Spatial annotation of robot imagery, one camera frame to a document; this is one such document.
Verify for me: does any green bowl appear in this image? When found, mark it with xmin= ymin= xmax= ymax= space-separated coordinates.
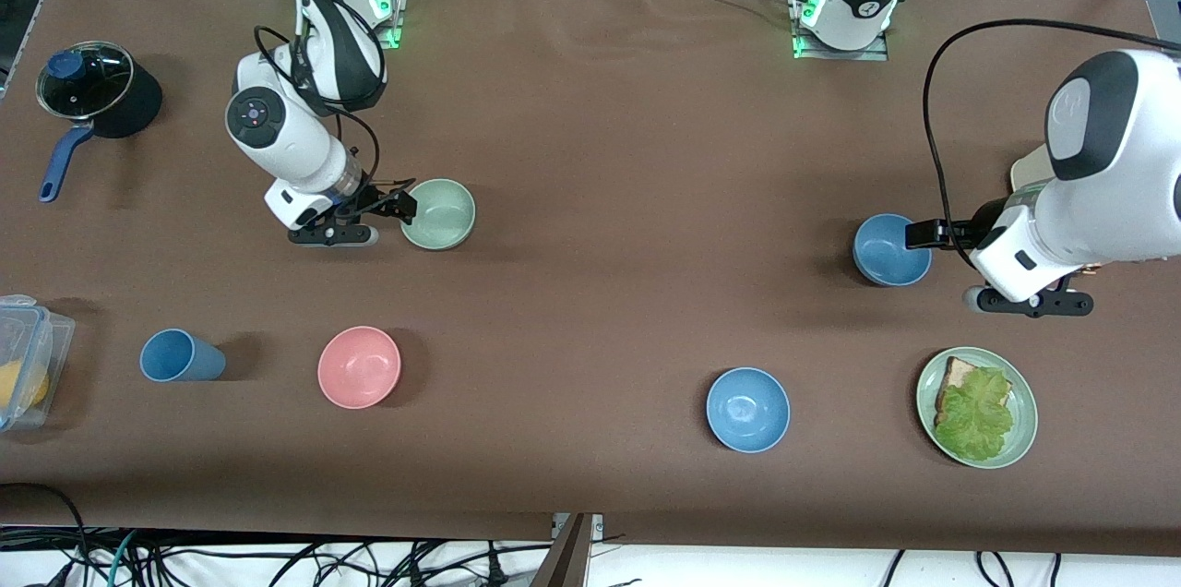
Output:
xmin=400 ymin=178 xmax=477 ymax=251

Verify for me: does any blue bowl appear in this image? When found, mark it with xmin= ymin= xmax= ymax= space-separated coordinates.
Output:
xmin=706 ymin=366 xmax=792 ymax=454
xmin=853 ymin=213 xmax=933 ymax=288

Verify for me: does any pink bowl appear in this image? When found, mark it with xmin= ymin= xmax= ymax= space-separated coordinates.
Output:
xmin=317 ymin=325 xmax=403 ymax=410

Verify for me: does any cream toaster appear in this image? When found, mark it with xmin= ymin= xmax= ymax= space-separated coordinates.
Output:
xmin=1009 ymin=142 xmax=1108 ymax=276

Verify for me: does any bread slice under lettuce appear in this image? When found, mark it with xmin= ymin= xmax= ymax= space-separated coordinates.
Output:
xmin=935 ymin=356 xmax=1014 ymax=426

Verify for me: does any green lettuce leaf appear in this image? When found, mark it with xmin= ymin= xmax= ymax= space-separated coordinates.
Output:
xmin=934 ymin=367 xmax=1016 ymax=463

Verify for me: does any green plate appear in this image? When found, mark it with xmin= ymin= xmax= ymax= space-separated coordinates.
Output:
xmin=915 ymin=346 xmax=1040 ymax=470

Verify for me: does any blue cup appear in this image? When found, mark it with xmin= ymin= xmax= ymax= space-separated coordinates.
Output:
xmin=139 ymin=329 xmax=227 ymax=383

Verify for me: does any glass lid blue knob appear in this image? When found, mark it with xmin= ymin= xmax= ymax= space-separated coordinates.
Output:
xmin=35 ymin=40 xmax=137 ymax=121

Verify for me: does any clear plastic container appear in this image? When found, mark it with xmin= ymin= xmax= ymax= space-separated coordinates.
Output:
xmin=0 ymin=294 xmax=77 ymax=433

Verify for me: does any yellow food piece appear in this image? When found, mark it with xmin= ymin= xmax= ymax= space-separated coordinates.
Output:
xmin=0 ymin=361 xmax=50 ymax=413

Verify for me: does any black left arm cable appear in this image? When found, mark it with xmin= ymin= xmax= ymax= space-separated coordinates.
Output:
xmin=923 ymin=18 xmax=1181 ymax=270

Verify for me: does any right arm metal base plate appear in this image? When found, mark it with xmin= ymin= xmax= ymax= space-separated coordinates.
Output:
xmin=351 ymin=0 xmax=407 ymax=50

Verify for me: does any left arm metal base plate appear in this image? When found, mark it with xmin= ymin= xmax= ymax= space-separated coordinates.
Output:
xmin=790 ymin=0 xmax=892 ymax=62

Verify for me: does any black pot blue handle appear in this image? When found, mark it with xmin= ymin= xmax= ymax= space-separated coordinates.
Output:
xmin=37 ymin=41 xmax=164 ymax=204

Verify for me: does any black floor cable tangle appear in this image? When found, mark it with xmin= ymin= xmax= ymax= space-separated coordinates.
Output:
xmin=138 ymin=533 xmax=555 ymax=587

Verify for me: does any metal post with bracket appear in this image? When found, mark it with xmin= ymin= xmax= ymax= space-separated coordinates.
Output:
xmin=531 ymin=513 xmax=605 ymax=587

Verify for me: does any teal cable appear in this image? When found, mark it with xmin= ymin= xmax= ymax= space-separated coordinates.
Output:
xmin=103 ymin=529 xmax=141 ymax=587

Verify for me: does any black cable loop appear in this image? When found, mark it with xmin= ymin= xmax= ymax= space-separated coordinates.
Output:
xmin=0 ymin=482 xmax=89 ymax=587

